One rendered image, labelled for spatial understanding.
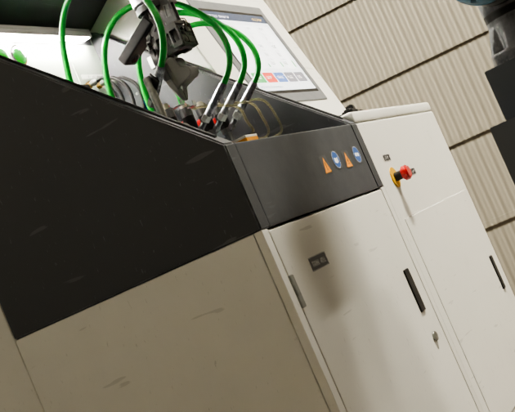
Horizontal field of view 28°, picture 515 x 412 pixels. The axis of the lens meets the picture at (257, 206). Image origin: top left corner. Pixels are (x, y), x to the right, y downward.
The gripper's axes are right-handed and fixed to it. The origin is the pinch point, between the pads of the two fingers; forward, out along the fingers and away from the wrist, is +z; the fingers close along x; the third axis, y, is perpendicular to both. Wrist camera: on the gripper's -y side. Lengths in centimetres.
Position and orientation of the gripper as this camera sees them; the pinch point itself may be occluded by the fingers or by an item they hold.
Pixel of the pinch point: (181, 96)
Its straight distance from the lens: 218.2
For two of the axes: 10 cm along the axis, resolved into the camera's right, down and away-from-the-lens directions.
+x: 4.1, -1.3, 9.0
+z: 4.0, 9.2, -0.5
